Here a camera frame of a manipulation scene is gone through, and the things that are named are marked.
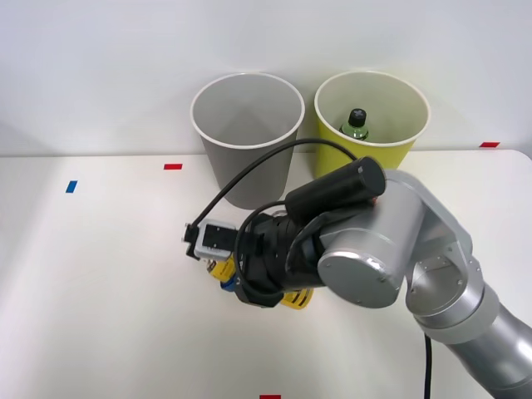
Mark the yellow label plastic bottle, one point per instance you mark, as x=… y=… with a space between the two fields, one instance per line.
x=221 y=271

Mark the grey plastic waste bin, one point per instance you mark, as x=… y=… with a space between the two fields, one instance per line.
x=232 y=174

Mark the green label plastic bottle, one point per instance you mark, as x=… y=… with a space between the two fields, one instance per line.
x=354 y=128

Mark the yellow-green plastic waste bin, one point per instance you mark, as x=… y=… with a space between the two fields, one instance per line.
x=386 y=156

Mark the silver and black right arm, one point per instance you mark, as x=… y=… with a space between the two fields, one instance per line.
x=374 y=249

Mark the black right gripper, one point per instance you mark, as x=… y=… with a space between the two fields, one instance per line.
x=262 y=257

